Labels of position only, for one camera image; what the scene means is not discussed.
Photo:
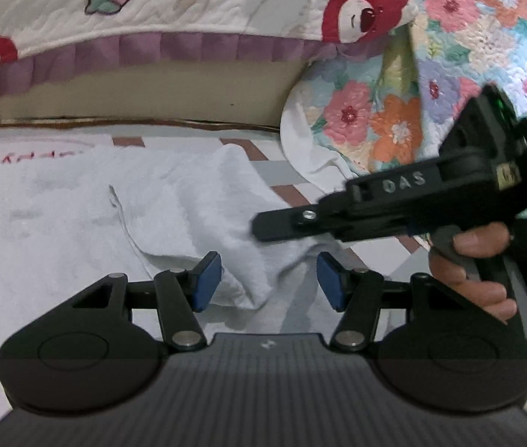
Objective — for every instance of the floral quilt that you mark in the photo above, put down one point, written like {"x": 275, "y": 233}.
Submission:
{"x": 384, "y": 116}

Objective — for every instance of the person's right hand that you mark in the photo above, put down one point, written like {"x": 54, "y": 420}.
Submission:
{"x": 468, "y": 284}

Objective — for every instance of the white t-shirt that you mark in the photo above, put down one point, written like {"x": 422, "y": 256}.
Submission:
{"x": 59, "y": 205}

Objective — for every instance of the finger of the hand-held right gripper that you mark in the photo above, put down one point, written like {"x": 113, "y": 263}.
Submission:
{"x": 286, "y": 226}

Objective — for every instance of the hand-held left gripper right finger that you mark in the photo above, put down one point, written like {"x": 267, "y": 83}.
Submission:
{"x": 331, "y": 284}

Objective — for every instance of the bear print quilt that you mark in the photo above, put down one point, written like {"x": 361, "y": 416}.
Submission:
{"x": 198, "y": 0}

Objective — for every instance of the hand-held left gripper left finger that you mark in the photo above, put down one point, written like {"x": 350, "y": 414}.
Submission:
{"x": 207, "y": 281}

